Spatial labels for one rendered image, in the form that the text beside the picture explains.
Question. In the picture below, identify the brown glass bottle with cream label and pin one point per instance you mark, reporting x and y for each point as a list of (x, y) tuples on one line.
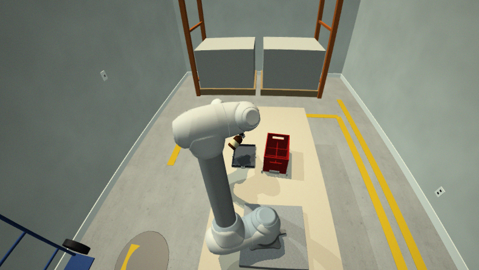
[(235, 142)]

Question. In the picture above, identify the red crate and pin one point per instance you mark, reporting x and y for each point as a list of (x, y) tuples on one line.
[(277, 149)]

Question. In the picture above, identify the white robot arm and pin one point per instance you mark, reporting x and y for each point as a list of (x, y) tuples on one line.
[(203, 131)]

